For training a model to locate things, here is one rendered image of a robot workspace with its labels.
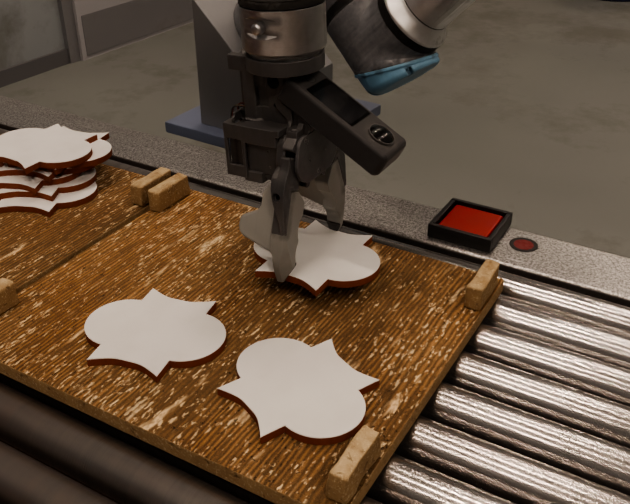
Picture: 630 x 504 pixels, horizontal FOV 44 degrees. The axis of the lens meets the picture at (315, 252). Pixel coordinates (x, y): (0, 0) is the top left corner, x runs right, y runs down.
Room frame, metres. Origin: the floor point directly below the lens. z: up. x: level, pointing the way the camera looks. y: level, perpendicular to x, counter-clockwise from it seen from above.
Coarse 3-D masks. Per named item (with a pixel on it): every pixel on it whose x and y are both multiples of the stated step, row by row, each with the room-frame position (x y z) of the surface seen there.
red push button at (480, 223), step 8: (456, 208) 0.83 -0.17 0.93; (464, 208) 0.83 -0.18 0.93; (472, 208) 0.83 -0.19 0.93; (448, 216) 0.81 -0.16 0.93; (456, 216) 0.81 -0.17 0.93; (464, 216) 0.81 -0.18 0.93; (472, 216) 0.81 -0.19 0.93; (480, 216) 0.81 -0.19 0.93; (488, 216) 0.81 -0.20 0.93; (496, 216) 0.81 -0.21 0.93; (440, 224) 0.79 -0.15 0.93; (448, 224) 0.79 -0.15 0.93; (456, 224) 0.79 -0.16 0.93; (464, 224) 0.79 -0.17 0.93; (472, 224) 0.79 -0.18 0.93; (480, 224) 0.79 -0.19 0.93; (488, 224) 0.79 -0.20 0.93; (496, 224) 0.79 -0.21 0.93; (472, 232) 0.77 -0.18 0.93; (480, 232) 0.77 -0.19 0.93; (488, 232) 0.77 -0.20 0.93
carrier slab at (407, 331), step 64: (192, 192) 0.86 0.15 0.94; (128, 256) 0.71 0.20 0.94; (192, 256) 0.71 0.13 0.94; (384, 256) 0.71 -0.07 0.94; (0, 320) 0.60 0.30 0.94; (64, 320) 0.60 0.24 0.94; (256, 320) 0.60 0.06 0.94; (320, 320) 0.60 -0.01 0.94; (384, 320) 0.60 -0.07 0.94; (448, 320) 0.60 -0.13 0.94; (64, 384) 0.51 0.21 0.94; (128, 384) 0.51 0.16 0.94; (192, 384) 0.51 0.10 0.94; (384, 384) 0.51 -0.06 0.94; (192, 448) 0.43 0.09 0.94; (256, 448) 0.43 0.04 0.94; (320, 448) 0.43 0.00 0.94; (384, 448) 0.43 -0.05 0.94
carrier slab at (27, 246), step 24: (96, 168) 0.93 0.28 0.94; (120, 192) 0.86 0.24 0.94; (0, 216) 0.80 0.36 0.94; (24, 216) 0.80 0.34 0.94; (72, 216) 0.80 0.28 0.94; (96, 216) 0.80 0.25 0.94; (120, 216) 0.80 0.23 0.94; (0, 240) 0.74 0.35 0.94; (24, 240) 0.74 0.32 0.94; (48, 240) 0.74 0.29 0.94; (72, 240) 0.74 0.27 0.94; (96, 240) 0.75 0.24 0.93; (0, 264) 0.70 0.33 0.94; (24, 264) 0.70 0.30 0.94; (48, 264) 0.70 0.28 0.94; (24, 288) 0.66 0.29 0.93
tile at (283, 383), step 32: (256, 352) 0.54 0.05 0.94; (288, 352) 0.54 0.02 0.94; (320, 352) 0.54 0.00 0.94; (256, 384) 0.50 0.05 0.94; (288, 384) 0.50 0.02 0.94; (320, 384) 0.50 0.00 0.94; (352, 384) 0.50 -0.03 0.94; (256, 416) 0.46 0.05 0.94; (288, 416) 0.46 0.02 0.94; (320, 416) 0.46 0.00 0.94; (352, 416) 0.46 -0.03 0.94
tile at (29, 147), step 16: (32, 128) 0.94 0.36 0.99; (48, 128) 0.94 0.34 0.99; (0, 144) 0.89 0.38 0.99; (16, 144) 0.89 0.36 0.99; (32, 144) 0.89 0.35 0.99; (48, 144) 0.89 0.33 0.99; (64, 144) 0.89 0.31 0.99; (80, 144) 0.89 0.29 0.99; (0, 160) 0.86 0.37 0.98; (16, 160) 0.84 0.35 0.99; (32, 160) 0.84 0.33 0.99; (48, 160) 0.84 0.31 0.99; (64, 160) 0.84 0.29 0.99; (80, 160) 0.85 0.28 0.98
